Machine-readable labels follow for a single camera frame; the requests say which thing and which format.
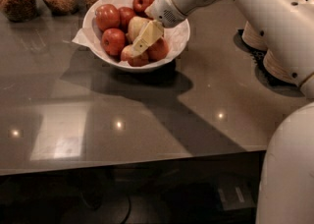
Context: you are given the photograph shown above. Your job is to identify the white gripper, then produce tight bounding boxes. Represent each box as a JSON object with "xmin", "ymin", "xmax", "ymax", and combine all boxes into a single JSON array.
[{"xmin": 131, "ymin": 0, "xmax": 186, "ymax": 56}]

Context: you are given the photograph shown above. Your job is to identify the back stack paper bowls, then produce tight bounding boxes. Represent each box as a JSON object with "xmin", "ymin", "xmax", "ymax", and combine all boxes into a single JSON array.
[{"xmin": 241, "ymin": 0, "xmax": 308, "ymax": 52}]

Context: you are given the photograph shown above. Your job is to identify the white paper bowl liner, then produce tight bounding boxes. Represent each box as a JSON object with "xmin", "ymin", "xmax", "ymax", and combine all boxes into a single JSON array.
[{"xmin": 71, "ymin": 0, "xmax": 188, "ymax": 68}]

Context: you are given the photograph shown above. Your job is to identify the dark box under table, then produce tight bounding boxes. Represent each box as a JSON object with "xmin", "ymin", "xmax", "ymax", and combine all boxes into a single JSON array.
[{"xmin": 192, "ymin": 182, "xmax": 257, "ymax": 216}]

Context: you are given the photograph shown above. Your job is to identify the red apple at top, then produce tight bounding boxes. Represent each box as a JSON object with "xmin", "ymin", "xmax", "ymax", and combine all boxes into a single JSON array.
[{"xmin": 132, "ymin": 0, "xmax": 154, "ymax": 17}]

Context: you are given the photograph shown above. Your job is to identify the red apple lower left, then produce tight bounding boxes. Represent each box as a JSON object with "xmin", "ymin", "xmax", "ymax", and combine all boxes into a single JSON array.
[{"xmin": 101, "ymin": 28, "xmax": 126, "ymax": 57}]

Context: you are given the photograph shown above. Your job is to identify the white ceramic bowl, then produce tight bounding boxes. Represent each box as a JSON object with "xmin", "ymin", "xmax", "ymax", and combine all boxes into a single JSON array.
[{"xmin": 81, "ymin": 0, "xmax": 191, "ymax": 74}]

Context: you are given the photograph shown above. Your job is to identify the black rubber mat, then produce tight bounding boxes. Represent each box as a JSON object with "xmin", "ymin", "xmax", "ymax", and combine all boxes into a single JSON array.
[{"xmin": 235, "ymin": 29, "xmax": 283, "ymax": 86}]

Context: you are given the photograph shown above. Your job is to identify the stack paper bowls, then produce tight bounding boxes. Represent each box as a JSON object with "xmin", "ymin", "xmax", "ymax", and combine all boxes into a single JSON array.
[
  {"xmin": 241, "ymin": 0, "xmax": 308, "ymax": 52},
  {"xmin": 263, "ymin": 49, "xmax": 293, "ymax": 84}
]

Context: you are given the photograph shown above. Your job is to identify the front stack paper bowls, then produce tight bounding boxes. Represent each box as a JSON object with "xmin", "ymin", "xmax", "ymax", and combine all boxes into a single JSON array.
[{"xmin": 263, "ymin": 49, "xmax": 293, "ymax": 84}]

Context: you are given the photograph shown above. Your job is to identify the red apple upper left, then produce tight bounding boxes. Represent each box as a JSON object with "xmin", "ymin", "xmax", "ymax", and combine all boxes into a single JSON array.
[{"xmin": 95, "ymin": 4, "xmax": 120, "ymax": 31}]

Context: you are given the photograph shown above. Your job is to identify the yellow-green apple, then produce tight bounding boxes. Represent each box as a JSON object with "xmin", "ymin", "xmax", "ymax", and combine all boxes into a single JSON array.
[{"xmin": 128, "ymin": 16, "xmax": 150, "ymax": 42}]

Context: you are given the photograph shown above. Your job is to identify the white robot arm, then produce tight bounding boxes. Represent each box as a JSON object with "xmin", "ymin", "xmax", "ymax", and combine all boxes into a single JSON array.
[{"xmin": 132, "ymin": 0, "xmax": 314, "ymax": 224}]

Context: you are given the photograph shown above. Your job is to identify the red-yellow front apple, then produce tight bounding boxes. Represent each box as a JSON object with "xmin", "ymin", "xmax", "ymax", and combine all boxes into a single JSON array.
[{"xmin": 120, "ymin": 45, "xmax": 149, "ymax": 67}]

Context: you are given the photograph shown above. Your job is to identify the red apple lower right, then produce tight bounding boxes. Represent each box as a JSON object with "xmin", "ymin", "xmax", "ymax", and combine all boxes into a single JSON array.
[{"xmin": 147, "ymin": 37, "xmax": 169, "ymax": 62}]

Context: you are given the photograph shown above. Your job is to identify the dark red middle apple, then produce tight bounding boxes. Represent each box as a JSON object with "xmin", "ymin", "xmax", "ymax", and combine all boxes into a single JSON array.
[{"xmin": 118, "ymin": 7, "xmax": 135, "ymax": 32}]

